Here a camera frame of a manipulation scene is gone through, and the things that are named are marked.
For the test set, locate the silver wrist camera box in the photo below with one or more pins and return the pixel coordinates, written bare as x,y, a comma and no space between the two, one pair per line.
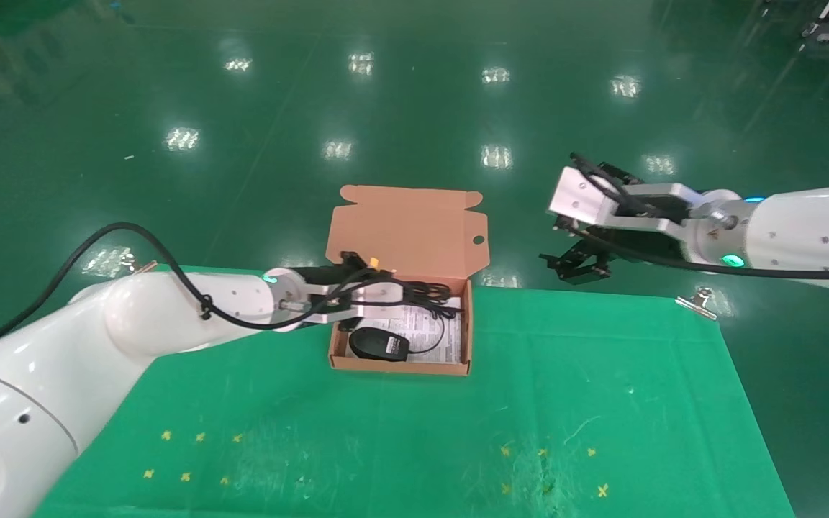
580,194
378,291

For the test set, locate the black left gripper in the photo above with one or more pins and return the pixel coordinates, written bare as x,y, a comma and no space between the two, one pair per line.
321,275

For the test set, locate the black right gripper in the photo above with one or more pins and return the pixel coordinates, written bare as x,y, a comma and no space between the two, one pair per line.
655,243

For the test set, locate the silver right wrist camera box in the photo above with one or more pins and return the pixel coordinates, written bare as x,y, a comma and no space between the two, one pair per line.
580,194

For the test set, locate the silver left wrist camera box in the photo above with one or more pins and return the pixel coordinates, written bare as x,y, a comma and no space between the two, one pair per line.
378,291

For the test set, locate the green table mat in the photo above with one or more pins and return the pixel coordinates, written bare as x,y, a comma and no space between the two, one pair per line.
386,432

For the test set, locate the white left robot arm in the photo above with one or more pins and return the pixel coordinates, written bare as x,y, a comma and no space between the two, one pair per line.
62,374

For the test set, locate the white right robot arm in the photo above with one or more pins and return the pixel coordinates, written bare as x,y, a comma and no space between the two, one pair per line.
810,223

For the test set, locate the orange cardboard box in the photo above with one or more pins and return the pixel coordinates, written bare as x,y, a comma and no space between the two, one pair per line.
404,230

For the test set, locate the metal mat clip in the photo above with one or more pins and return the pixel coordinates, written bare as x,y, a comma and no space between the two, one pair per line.
695,306
142,267

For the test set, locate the white printed leaflet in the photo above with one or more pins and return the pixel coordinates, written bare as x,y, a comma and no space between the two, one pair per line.
450,338

